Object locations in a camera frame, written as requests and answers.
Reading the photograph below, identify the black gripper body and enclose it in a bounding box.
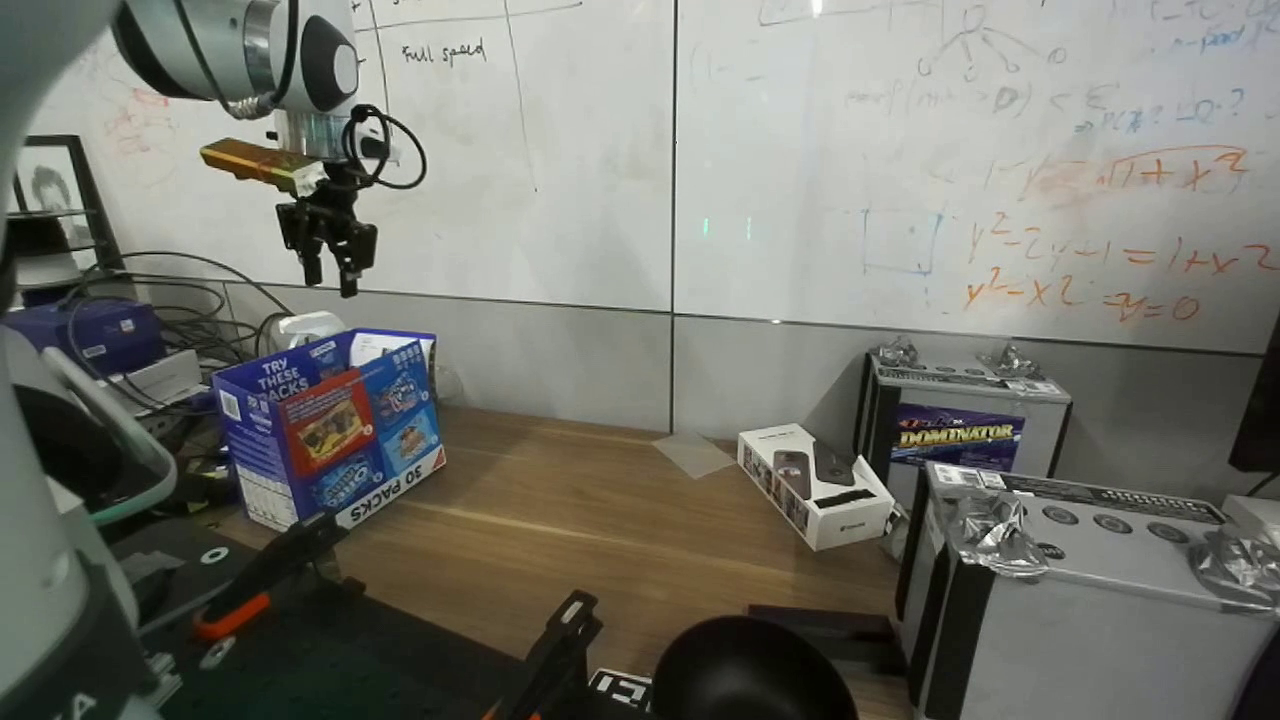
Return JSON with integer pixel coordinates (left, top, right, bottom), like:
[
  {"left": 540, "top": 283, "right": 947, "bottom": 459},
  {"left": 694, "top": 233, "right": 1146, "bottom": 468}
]
[{"left": 271, "top": 163, "right": 380, "bottom": 260}]

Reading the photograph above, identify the blue snack cardboard box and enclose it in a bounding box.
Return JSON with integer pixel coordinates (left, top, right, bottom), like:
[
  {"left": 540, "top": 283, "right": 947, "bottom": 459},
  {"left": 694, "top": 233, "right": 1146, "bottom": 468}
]
[{"left": 211, "top": 326, "right": 450, "bottom": 537}]

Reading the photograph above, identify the white cardboard box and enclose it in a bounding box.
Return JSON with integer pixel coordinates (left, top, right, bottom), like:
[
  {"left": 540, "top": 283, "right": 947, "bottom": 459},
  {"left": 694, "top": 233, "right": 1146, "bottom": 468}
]
[{"left": 104, "top": 349, "right": 211, "bottom": 413}]

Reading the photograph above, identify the dark blue box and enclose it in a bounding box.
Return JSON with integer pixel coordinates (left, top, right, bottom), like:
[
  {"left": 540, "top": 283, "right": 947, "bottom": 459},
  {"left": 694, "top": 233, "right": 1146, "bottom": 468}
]
[{"left": 0, "top": 298, "right": 173, "bottom": 381}]

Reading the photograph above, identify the small open white box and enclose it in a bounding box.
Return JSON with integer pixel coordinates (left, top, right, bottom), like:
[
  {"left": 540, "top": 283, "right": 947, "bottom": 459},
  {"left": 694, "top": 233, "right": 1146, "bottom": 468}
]
[{"left": 733, "top": 421, "right": 903, "bottom": 551}]

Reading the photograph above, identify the white rounded object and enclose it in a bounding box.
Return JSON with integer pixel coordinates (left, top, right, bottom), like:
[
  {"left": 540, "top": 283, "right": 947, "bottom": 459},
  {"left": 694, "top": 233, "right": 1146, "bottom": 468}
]
[{"left": 254, "top": 310, "right": 351, "bottom": 355}]

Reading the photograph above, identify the grey container teal rim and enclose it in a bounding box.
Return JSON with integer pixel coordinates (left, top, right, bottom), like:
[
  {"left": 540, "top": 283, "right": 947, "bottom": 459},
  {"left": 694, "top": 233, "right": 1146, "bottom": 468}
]
[{"left": 0, "top": 326, "right": 179, "bottom": 529}]

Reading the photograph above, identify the clear plastic sheet patch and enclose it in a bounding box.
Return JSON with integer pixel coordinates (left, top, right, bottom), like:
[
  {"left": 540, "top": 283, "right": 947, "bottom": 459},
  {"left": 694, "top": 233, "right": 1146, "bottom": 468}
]
[{"left": 646, "top": 433, "right": 736, "bottom": 482}]

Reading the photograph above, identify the black table mat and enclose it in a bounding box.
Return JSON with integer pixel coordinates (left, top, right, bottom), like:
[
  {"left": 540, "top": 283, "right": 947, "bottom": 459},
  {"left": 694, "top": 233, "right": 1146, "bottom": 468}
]
[{"left": 111, "top": 511, "right": 534, "bottom": 720}]

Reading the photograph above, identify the whiteboard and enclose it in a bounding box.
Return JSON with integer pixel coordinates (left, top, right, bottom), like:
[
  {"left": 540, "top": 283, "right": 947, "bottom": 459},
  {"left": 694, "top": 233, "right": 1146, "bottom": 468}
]
[{"left": 0, "top": 0, "right": 1280, "bottom": 355}]

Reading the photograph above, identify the black white marker tag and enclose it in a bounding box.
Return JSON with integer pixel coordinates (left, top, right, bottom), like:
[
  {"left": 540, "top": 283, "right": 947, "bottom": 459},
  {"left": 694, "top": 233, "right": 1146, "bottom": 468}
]
[{"left": 584, "top": 665, "right": 657, "bottom": 718}]

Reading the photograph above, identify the black bowl pan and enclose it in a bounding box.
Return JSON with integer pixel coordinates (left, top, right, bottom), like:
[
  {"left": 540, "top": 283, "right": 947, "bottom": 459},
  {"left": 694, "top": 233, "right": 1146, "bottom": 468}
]
[{"left": 646, "top": 611, "right": 859, "bottom": 720}]

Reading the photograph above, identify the grey battery blue label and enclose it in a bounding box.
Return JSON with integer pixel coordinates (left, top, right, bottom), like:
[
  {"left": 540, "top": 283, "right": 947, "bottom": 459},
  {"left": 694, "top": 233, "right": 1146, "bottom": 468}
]
[{"left": 851, "top": 336, "right": 1074, "bottom": 517}]

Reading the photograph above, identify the crumpled foil piece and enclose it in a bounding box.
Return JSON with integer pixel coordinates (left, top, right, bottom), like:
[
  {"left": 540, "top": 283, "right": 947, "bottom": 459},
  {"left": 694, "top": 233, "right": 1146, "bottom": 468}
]
[
  {"left": 936, "top": 463, "right": 1073, "bottom": 580},
  {"left": 1182, "top": 511, "right": 1280, "bottom": 611}
]

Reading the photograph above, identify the large grey metal case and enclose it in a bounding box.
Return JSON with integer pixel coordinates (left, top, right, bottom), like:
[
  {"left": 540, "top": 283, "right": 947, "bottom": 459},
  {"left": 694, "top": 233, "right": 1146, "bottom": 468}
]
[{"left": 890, "top": 457, "right": 1280, "bottom": 720}]

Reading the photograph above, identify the black cable bundle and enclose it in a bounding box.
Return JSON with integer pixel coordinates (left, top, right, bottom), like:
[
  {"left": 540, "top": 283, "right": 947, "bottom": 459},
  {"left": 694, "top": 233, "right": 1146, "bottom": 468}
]
[{"left": 57, "top": 250, "right": 294, "bottom": 373}]

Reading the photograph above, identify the black picture frame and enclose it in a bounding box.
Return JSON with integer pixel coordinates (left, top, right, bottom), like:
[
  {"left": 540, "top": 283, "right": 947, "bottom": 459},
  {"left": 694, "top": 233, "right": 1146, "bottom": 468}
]
[{"left": 4, "top": 132, "right": 127, "bottom": 313}]

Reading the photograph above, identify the black clamp orange handle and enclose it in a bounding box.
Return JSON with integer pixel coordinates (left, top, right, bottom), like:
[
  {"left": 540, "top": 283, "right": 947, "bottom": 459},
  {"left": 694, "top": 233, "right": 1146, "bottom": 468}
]
[{"left": 192, "top": 508, "right": 351, "bottom": 650}]

